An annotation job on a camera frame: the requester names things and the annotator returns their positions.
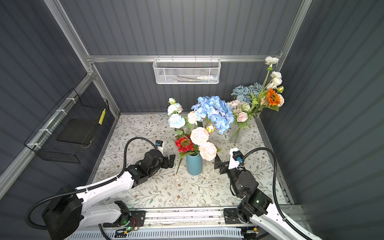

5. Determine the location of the pink peony stem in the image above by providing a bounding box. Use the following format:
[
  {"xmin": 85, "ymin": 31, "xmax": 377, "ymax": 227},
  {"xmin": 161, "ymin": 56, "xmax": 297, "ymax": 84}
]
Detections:
[{"xmin": 191, "ymin": 127, "xmax": 218, "ymax": 162}]

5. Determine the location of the red gerbera flower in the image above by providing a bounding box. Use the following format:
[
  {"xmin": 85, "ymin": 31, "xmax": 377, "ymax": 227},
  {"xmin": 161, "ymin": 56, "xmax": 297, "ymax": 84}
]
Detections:
[{"xmin": 175, "ymin": 135, "xmax": 197, "ymax": 173}]

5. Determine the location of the blue ceramic vase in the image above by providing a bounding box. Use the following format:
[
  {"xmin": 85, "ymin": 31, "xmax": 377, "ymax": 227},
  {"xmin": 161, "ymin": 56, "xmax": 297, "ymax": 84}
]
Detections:
[{"xmin": 186, "ymin": 154, "xmax": 203, "ymax": 176}]

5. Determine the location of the clear ribbed glass vase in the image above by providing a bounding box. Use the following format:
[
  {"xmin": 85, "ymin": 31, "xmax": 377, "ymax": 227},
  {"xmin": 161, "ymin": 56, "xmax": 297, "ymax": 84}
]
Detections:
[{"xmin": 229, "ymin": 125, "xmax": 244, "ymax": 144}]

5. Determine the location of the pale blue white flower stem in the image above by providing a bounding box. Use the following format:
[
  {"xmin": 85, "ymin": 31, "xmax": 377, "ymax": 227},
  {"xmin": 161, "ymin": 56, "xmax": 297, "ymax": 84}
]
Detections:
[{"xmin": 167, "ymin": 98, "xmax": 186, "ymax": 136}]

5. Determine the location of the blue hydrangea flower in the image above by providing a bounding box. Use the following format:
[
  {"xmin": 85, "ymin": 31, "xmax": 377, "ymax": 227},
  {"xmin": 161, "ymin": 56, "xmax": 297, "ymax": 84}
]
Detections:
[{"xmin": 191, "ymin": 96, "xmax": 235, "ymax": 134}]

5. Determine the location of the blue rose bouquet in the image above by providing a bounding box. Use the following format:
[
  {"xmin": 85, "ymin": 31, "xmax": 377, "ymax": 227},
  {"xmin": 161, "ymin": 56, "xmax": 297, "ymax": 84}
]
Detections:
[{"xmin": 231, "ymin": 83, "xmax": 262, "ymax": 104}]

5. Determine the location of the peach rose stem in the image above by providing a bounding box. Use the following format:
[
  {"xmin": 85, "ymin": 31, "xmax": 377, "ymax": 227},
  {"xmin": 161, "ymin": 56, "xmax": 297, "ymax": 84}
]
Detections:
[{"xmin": 261, "ymin": 89, "xmax": 285, "ymax": 108}]

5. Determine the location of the orange gerbera flower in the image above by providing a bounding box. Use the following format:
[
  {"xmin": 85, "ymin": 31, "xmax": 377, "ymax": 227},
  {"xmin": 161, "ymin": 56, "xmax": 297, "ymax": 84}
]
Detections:
[{"xmin": 266, "ymin": 89, "xmax": 281, "ymax": 112}]

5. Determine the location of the white ranunculus stem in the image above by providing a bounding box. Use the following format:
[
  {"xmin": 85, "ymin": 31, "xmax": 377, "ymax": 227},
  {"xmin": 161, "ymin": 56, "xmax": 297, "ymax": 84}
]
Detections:
[{"xmin": 251, "ymin": 57, "xmax": 284, "ymax": 112}]

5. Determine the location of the cream rose stem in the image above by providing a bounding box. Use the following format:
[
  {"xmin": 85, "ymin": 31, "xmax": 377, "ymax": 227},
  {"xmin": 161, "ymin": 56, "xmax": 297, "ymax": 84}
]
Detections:
[{"xmin": 187, "ymin": 112, "xmax": 198, "ymax": 125}]

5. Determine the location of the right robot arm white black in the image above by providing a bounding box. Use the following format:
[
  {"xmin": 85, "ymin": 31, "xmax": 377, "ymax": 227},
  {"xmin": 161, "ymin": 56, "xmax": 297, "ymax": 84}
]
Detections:
[{"xmin": 214, "ymin": 157, "xmax": 320, "ymax": 240}]

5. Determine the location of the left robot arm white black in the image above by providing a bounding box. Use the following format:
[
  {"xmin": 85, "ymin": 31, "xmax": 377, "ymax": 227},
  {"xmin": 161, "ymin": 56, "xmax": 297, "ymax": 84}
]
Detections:
[{"xmin": 42, "ymin": 149, "xmax": 176, "ymax": 240}]

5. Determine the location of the marker pen in basket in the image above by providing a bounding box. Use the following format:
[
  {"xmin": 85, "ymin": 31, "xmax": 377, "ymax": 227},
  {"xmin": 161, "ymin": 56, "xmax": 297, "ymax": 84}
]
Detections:
[{"xmin": 177, "ymin": 75, "xmax": 219, "ymax": 83}]

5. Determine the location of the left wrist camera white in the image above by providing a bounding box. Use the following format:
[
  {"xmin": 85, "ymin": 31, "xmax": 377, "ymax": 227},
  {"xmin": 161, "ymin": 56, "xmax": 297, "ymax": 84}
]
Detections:
[{"xmin": 155, "ymin": 140, "xmax": 164, "ymax": 155}]

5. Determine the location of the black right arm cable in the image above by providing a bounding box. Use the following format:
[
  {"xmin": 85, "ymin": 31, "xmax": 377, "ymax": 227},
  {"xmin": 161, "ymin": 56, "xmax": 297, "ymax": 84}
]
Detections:
[{"xmin": 242, "ymin": 146, "xmax": 314, "ymax": 240}]

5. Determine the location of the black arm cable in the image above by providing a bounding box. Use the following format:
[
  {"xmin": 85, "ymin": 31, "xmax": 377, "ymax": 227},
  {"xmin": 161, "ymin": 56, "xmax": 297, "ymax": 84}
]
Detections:
[
  {"xmin": 242, "ymin": 146, "xmax": 314, "ymax": 240},
  {"xmin": 24, "ymin": 136, "xmax": 158, "ymax": 231}
]

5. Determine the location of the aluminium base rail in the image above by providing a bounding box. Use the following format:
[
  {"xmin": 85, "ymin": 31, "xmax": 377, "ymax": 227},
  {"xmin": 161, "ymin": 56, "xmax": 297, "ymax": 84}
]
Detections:
[{"xmin": 65, "ymin": 206, "xmax": 313, "ymax": 240}]

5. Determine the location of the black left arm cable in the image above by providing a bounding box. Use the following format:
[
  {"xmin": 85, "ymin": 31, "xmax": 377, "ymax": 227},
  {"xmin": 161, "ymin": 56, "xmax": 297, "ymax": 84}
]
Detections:
[{"xmin": 24, "ymin": 136, "xmax": 158, "ymax": 231}]

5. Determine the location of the white wire mesh basket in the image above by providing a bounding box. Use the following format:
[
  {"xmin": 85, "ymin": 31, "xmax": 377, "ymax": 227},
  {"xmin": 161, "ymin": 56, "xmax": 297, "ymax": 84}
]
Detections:
[{"xmin": 153, "ymin": 58, "xmax": 222, "ymax": 85}]

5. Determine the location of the black wire basket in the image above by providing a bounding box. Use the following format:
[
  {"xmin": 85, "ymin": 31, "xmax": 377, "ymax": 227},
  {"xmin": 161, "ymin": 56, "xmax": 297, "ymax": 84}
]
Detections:
[{"xmin": 24, "ymin": 91, "xmax": 109, "ymax": 164}]

